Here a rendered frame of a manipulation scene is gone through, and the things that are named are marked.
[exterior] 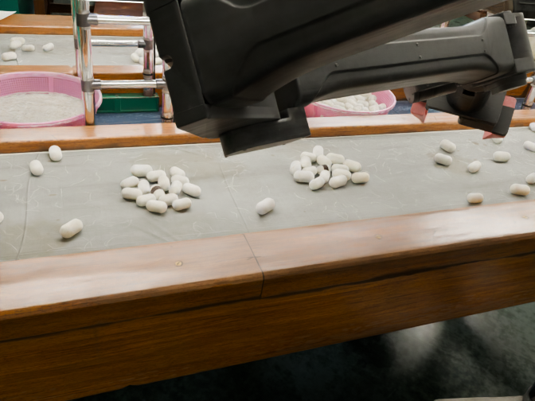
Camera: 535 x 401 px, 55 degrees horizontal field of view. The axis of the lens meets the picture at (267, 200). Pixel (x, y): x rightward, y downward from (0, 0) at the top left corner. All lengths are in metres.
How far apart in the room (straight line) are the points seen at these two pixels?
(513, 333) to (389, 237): 1.21
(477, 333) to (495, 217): 0.98
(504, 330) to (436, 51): 1.55
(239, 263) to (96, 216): 0.25
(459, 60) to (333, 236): 0.35
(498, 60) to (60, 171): 0.70
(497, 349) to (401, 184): 0.99
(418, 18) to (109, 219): 0.64
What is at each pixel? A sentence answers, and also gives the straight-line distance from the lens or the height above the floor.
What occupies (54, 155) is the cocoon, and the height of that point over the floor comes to 0.75.
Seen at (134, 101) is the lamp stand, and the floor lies 0.70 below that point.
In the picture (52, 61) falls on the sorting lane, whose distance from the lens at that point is 1.45.
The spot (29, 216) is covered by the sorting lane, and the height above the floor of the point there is 0.74.
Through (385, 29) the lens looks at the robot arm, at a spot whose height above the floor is 1.17.
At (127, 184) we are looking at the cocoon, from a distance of 0.88.
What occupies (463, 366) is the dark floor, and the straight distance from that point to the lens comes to 1.79.
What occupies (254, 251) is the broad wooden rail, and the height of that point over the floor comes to 0.76.
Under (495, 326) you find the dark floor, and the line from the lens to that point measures 1.98.
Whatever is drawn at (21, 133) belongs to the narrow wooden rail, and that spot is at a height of 0.76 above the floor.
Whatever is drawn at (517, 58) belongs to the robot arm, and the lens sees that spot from 0.66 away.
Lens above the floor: 1.23
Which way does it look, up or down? 33 degrees down
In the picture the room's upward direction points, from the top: 9 degrees clockwise
